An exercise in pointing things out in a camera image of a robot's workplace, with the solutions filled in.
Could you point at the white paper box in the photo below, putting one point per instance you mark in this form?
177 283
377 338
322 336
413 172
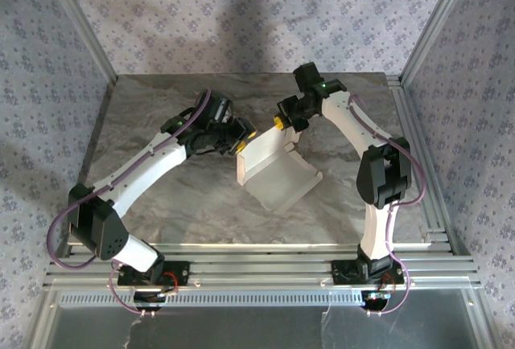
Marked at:
277 180

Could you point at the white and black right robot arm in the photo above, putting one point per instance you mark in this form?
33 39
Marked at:
354 124

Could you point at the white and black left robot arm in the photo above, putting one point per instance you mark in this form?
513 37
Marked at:
137 172

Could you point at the small black electronics module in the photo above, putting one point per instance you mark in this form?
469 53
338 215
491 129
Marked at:
149 298
374 300

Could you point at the grey metal panel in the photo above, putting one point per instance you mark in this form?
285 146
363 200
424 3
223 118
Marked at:
241 329

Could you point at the aluminium side rail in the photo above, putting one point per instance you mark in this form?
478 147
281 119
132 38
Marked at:
434 212
100 128

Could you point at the aluminium frame cross rails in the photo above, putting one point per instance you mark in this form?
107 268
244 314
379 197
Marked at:
261 268

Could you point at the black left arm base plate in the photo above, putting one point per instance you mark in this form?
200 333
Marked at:
179 276

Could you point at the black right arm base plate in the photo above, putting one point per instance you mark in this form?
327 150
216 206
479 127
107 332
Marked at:
340 276

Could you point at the aluminium corner post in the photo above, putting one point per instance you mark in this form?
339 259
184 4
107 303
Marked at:
438 19
80 23

